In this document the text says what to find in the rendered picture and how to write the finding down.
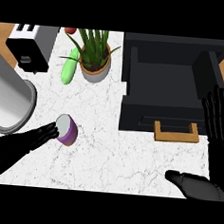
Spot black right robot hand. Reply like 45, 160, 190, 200
162, 81, 224, 203

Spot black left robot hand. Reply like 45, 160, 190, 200
0, 118, 61, 189

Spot purple can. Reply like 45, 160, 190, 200
53, 112, 81, 148

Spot black open drawer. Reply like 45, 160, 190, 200
126, 45, 224, 109

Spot black drawer front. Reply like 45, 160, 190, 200
117, 95, 215, 139

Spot green cucumber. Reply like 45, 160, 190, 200
60, 47, 81, 86

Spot white and black toaster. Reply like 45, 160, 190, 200
3, 22, 62, 76

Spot potted green plant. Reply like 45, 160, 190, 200
56, 27, 124, 86

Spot red tomato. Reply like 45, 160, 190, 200
63, 27, 78, 36

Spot wooden drawer handle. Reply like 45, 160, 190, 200
152, 119, 201, 145

